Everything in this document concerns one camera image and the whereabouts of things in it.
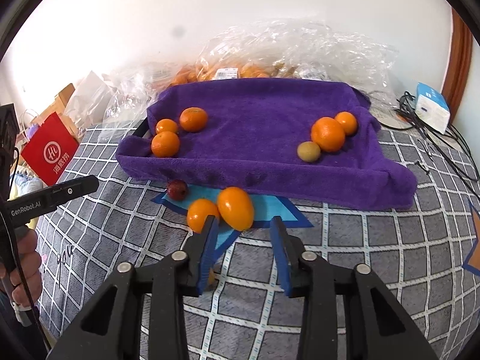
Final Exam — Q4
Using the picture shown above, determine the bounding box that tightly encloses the yellow-brown round fruit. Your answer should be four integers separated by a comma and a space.
297, 141, 321, 164

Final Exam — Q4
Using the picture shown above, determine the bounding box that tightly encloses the large orange mandarin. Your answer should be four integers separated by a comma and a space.
311, 117, 346, 153

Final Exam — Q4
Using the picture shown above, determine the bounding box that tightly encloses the person's left hand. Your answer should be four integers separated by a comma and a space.
10, 226, 42, 307

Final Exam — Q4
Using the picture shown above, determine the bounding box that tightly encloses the red paper bag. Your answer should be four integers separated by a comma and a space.
21, 112, 79, 186

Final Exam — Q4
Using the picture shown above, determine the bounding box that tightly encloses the round orange fruit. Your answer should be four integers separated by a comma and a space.
186, 198, 221, 233

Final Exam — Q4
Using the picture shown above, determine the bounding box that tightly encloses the small red fruit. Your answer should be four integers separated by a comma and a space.
167, 180, 189, 202

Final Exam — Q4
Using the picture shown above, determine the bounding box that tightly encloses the cardboard box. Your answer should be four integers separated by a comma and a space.
32, 83, 79, 140

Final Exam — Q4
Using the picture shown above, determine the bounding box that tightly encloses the white plastic bag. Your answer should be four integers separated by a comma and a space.
64, 72, 114, 129

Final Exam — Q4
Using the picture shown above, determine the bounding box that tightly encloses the oval orange fruit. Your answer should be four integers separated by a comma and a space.
216, 186, 255, 232

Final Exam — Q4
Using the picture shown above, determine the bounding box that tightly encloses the grey checked bedsheet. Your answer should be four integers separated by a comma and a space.
37, 127, 479, 359

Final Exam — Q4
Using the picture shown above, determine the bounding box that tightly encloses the small mandarin on towel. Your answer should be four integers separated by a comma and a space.
155, 119, 179, 134

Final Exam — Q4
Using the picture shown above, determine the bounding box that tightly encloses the clear plastic bag left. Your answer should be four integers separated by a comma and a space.
103, 60, 179, 126

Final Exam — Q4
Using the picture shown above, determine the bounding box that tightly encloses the mandarin on towel left rear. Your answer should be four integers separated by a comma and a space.
179, 107, 208, 133

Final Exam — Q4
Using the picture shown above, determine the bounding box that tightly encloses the purple towel covered tray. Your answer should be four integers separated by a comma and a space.
115, 78, 417, 211

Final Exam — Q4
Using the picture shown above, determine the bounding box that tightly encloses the mandarin on towel right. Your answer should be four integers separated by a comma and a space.
334, 111, 358, 136

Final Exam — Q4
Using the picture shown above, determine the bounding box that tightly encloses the white blue charger box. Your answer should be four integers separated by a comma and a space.
415, 83, 451, 134

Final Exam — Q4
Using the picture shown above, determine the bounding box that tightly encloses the clear bag of oranges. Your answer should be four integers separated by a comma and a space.
172, 19, 396, 104

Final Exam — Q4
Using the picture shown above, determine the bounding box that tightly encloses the brown wooden door frame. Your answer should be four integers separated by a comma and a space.
442, 8, 473, 123

